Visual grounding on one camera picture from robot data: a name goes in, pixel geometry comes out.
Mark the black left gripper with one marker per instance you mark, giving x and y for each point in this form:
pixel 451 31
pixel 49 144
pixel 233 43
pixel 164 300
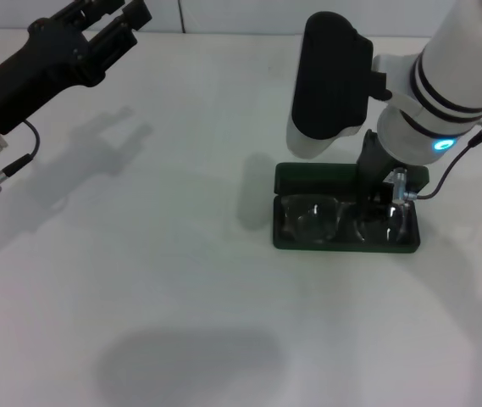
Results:
pixel 41 76

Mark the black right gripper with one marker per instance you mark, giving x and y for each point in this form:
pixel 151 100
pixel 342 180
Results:
pixel 372 165

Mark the clear white glasses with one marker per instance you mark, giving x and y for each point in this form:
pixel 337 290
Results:
pixel 312 220

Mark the green glasses case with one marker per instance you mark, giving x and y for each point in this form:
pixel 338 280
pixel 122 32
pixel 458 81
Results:
pixel 308 178

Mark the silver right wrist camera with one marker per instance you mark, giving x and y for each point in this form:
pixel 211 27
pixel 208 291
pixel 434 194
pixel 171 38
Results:
pixel 329 85

